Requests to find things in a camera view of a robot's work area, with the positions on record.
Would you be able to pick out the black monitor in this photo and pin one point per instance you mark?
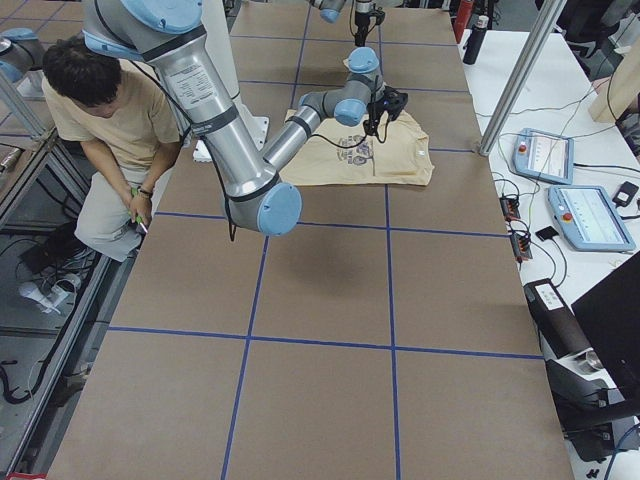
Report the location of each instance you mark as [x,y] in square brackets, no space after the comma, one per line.
[608,315]

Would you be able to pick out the teach pendant far from post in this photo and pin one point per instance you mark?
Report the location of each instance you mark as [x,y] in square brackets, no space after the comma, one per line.
[588,219]

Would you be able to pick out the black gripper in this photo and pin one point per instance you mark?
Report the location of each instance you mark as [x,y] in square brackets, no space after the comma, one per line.
[361,20]
[374,116]

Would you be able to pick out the cream long-sleeve printed shirt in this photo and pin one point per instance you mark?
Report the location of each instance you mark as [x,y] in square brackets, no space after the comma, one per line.
[344,155]

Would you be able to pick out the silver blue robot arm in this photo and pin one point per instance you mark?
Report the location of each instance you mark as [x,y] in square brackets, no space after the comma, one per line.
[330,11]
[170,37]

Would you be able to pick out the aluminium frame post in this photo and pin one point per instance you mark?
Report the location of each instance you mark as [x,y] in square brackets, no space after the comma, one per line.
[536,39]

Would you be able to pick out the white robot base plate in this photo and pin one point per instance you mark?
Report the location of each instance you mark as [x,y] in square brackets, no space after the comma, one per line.
[232,145]

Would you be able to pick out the black water bottle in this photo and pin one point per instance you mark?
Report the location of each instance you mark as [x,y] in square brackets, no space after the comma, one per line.
[475,40]

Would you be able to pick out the teach pendant near post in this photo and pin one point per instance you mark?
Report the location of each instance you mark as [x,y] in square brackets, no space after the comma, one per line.
[544,156]

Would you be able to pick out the seated person in beige shirt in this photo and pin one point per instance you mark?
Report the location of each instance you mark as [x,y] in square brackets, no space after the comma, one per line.
[127,131]

